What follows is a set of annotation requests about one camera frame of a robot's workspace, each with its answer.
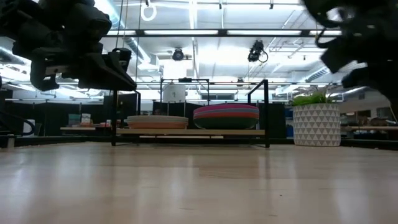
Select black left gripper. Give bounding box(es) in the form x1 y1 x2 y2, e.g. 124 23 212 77
12 0 138 92

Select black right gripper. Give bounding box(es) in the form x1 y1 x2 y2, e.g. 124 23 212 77
320 18 398 105

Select dark teal plate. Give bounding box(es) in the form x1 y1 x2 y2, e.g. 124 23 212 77
193 117 260 130

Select green plant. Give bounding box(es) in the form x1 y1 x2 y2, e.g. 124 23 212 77
290 86 336 107

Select small coloured boxes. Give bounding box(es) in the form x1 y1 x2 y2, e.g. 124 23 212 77
67 113 92 128

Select background wooden desk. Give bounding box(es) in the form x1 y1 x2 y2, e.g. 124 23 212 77
341 125 398 132

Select white round column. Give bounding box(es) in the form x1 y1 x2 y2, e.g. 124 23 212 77
162 83 187 104

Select white triangle-patterned planter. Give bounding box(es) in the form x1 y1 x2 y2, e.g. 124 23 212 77
292 103 341 147

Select terracotta plate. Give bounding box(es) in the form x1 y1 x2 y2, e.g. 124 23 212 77
127 121 189 130

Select pink plate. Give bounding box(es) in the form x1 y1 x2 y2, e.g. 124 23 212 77
193 103 259 110

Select orange-red plate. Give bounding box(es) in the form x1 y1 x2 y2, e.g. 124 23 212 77
193 111 260 119

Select white hanging ring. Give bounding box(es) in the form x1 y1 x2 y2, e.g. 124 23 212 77
140 2 158 22

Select black background rack frame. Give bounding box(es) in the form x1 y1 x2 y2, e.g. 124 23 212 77
159 77 211 116

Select black table frame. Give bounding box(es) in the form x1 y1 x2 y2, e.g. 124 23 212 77
0 134 398 151

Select black overhead camera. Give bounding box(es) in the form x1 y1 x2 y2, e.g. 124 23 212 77
247 39 269 64

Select black looped cable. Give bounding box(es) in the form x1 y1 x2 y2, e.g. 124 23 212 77
0 110 36 137

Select black overhead frame beam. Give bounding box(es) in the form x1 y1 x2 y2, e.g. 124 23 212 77
102 28 343 39

